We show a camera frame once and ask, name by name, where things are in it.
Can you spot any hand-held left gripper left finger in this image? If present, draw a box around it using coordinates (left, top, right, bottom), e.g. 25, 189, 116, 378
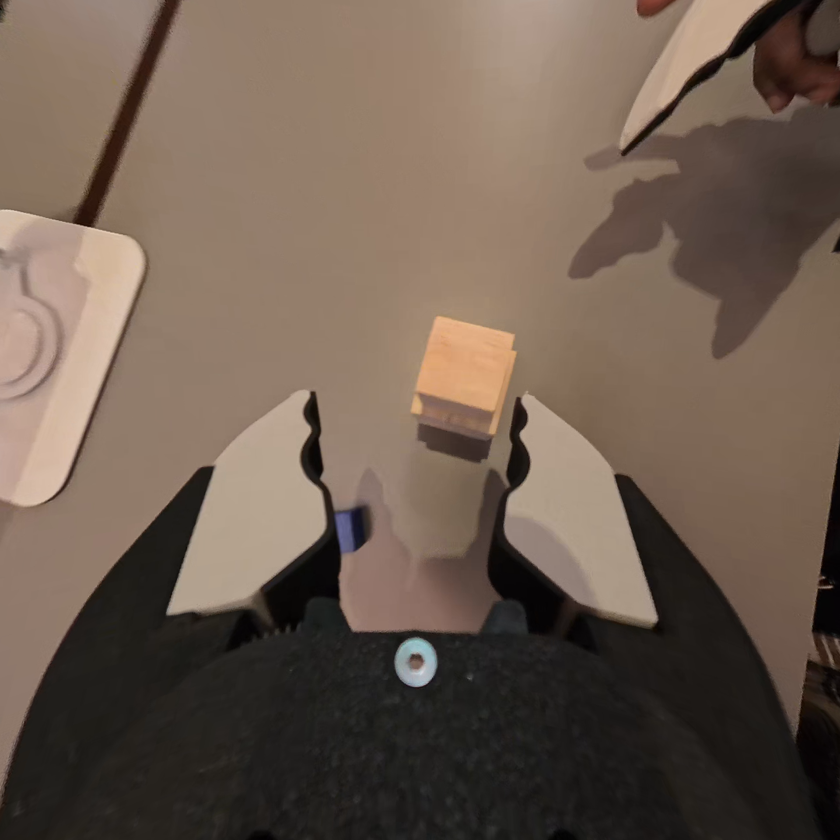
166, 390, 343, 624

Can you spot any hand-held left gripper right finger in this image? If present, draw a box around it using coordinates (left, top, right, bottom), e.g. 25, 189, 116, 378
487, 392, 659, 635

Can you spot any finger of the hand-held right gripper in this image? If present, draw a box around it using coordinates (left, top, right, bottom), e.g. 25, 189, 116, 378
619, 0, 809, 157

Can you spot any blue wooden cube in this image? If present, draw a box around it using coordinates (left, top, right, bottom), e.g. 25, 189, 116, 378
333, 505, 370, 554

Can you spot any large plain wooden cube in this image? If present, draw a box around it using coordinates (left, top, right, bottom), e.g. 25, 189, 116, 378
415, 348, 519, 466

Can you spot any medium plain wooden cube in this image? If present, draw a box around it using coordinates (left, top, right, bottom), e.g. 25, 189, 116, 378
411, 316, 518, 421

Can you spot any person's right hand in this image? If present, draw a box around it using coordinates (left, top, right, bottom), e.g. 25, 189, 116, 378
752, 12, 840, 114

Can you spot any white document stand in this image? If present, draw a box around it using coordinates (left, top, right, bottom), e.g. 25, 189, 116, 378
0, 210, 147, 508

